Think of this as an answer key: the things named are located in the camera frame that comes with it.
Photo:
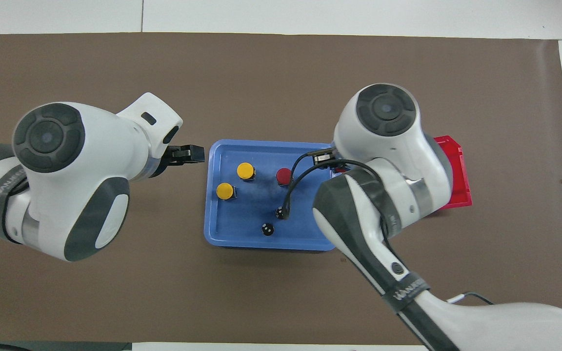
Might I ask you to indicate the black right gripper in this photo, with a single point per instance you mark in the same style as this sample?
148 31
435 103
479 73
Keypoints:
324 158

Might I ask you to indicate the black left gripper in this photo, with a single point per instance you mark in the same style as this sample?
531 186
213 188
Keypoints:
171 161

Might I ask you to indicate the yellow push button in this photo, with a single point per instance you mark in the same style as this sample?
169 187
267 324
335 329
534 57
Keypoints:
245 171
225 191

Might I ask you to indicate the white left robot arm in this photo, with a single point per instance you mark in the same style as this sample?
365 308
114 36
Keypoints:
90 141

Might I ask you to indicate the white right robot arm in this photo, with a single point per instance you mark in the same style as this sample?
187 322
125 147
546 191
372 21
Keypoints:
383 136

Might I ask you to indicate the black cylinder capacitor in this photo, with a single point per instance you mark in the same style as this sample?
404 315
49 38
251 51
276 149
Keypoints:
267 229
278 212

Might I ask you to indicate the blue plastic tray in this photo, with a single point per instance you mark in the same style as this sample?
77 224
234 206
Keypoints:
242 224

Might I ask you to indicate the red plastic bin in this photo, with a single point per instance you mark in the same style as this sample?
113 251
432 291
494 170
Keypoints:
459 190

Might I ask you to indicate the brown table mat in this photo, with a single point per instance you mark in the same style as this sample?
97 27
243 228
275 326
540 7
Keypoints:
164 302

